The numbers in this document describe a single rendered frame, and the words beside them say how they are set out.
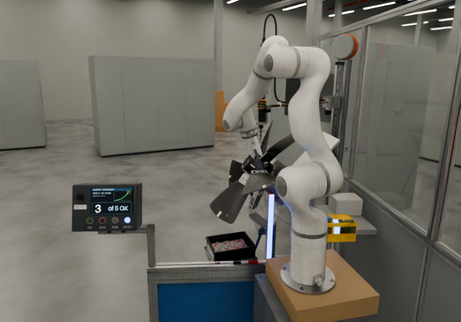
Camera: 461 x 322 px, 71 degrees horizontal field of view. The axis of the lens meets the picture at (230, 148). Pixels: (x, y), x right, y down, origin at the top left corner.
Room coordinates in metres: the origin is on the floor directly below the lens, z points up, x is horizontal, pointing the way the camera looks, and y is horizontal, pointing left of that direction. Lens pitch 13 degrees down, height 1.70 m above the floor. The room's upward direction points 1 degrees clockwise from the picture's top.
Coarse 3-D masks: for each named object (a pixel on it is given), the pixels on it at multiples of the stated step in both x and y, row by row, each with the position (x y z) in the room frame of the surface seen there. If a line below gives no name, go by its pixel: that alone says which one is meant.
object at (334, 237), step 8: (336, 216) 1.36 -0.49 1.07; (344, 216) 1.37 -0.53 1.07; (328, 224) 1.29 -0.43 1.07; (336, 224) 1.29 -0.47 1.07; (344, 224) 1.29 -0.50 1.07; (352, 224) 1.30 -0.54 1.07; (328, 240) 1.29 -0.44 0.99; (336, 240) 1.29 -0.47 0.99; (344, 240) 1.29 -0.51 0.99; (352, 240) 1.30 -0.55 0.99
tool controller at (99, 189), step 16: (80, 192) 1.23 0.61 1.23; (96, 192) 1.23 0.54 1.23; (112, 192) 1.23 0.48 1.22; (128, 192) 1.24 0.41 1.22; (80, 208) 1.21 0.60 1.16; (112, 208) 1.22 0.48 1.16; (128, 208) 1.22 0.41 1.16; (80, 224) 1.19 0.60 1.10; (96, 224) 1.20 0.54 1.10; (112, 224) 1.20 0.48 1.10; (128, 224) 1.21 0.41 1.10
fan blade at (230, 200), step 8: (232, 184) 1.75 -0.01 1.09; (240, 184) 1.73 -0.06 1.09; (224, 192) 1.74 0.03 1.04; (232, 192) 1.72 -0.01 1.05; (240, 192) 1.70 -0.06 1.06; (216, 200) 1.74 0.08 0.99; (224, 200) 1.70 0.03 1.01; (232, 200) 1.68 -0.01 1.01; (240, 200) 1.67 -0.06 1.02; (216, 208) 1.70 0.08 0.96; (224, 208) 1.67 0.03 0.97; (232, 208) 1.65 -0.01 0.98; (240, 208) 1.64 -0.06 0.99; (232, 216) 1.61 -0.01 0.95
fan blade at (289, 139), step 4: (288, 136) 1.62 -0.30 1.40; (280, 140) 1.62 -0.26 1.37; (284, 140) 1.66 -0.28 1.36; (288, 140) 1.70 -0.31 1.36; (292, 140) 1.73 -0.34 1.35; (276, 144) 1.67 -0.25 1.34; (280, 144) 1.69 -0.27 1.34; (284, 144) 1.72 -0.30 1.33; (288, 144) 1.74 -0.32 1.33; (272, 148) 1.70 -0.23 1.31; (276, 148) 1.72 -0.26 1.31; (280, 148) 1.74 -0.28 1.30; (284, 148) 1.76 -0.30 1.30; (272, 152) 1.74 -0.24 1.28; (276, 152) 1.76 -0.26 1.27; (280, 152) 1.77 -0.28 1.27
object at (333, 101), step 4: (324, 96) 2.06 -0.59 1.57; (328, 96) 2.05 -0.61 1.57; (332, 96) 2.06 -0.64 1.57; (336, 96) 2.06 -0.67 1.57; (328, 100) 2.04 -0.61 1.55; (332, 100) 2.02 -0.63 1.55; (336, 100) 2.04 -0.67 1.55; (324, 104) 2.05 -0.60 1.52; (328, 104) 2.04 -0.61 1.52; (332, 104) 2.02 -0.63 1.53; (336, 104) 2.05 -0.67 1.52
